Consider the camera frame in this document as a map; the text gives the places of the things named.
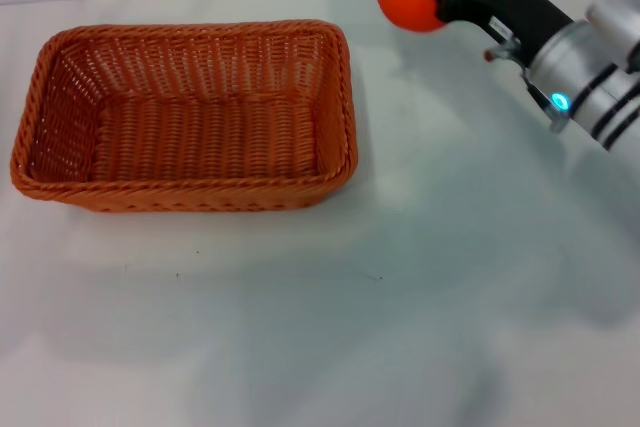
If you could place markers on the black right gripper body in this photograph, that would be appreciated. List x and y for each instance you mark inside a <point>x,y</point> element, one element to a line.
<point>510,2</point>

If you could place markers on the orange woven wicker basket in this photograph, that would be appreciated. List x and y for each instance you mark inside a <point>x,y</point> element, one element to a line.
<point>200,137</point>

